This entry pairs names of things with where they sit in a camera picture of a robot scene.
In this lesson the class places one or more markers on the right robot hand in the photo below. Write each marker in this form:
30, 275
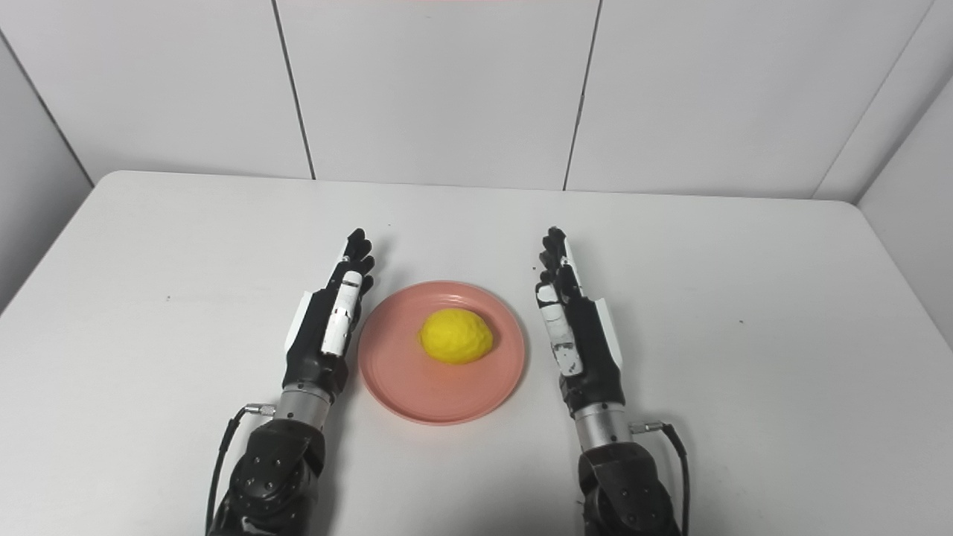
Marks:
584, 342

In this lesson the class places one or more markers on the yellow lemon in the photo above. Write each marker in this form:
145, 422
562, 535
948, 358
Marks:
456, 336

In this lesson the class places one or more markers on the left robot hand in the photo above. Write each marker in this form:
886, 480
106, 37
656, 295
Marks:
324, 335

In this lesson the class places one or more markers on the pink plate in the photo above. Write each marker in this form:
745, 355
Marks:
441, 353

